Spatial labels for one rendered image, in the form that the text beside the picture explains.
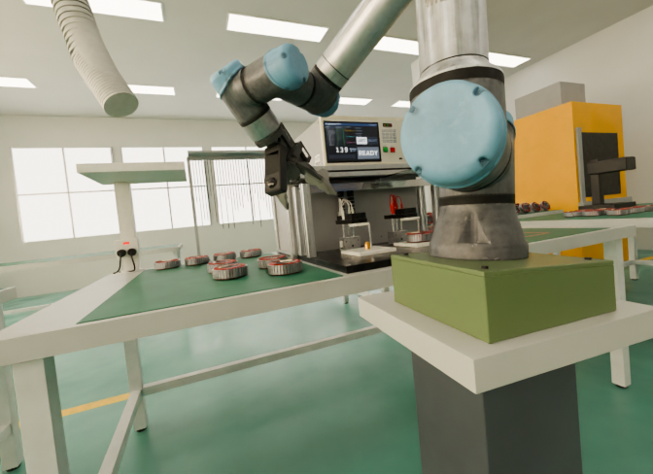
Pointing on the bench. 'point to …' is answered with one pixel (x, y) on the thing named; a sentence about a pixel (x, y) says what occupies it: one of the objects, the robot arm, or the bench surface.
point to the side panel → (283, 228)
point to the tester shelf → (358, 172)
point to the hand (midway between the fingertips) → (310, 204)
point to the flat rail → (372, 186)
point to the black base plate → (333, 258)
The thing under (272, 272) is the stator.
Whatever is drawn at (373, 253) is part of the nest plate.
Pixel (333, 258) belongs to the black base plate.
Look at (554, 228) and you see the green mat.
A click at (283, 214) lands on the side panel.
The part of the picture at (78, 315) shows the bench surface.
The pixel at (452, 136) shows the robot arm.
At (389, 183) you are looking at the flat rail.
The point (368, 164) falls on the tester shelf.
